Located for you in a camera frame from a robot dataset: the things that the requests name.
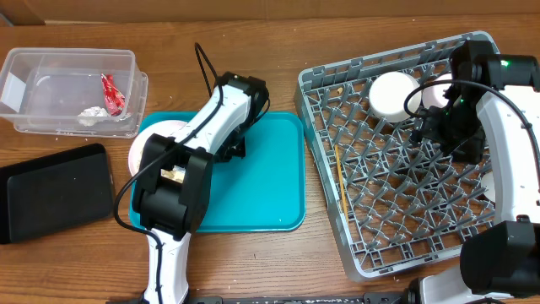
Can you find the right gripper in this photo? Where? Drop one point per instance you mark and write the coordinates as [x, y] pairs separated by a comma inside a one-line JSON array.
[[428, 131]]

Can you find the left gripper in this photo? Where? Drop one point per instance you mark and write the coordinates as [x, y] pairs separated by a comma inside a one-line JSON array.
[[239, 151]]

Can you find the pink bowl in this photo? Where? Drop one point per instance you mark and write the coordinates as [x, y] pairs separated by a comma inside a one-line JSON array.
[[435, 96]]

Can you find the pink round plate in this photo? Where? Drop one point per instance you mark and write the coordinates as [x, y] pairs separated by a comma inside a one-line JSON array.
[[164, 128]]

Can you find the white bowl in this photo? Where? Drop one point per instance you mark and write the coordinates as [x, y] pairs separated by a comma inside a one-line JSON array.
[[388, 93]]

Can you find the wooden chopstick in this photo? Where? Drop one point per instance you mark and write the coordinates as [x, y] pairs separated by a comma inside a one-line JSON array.
[[341, 183]]

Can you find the red snack wrapper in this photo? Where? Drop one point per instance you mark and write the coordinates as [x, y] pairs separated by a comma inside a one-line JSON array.
[[114, 98]]

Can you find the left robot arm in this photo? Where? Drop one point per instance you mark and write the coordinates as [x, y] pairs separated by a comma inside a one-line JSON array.
[[172, 191]]

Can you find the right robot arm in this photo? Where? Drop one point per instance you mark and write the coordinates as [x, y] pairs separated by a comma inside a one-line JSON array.
[[493, 103]]

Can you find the grey dishwasher rack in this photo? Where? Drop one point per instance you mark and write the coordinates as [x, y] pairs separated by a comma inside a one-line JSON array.
[[408, 204]]

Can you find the teal serving tray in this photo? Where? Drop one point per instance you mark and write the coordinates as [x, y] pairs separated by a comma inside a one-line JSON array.
[[265, 190]]

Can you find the white cup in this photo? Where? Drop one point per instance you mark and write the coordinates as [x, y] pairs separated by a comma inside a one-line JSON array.
[[487, 182]]

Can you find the pile of peanut shells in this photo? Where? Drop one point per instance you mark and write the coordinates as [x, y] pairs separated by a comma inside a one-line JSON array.
[[177, 174]]

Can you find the black plastic tray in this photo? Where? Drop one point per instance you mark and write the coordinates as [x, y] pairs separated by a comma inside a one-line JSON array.
[[54, 193]]

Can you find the clear plastic bin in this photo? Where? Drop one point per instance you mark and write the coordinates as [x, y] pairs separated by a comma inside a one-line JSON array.
[[43, 90]]

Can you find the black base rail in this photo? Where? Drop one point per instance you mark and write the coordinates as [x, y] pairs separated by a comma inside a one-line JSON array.
[[392, 297]]

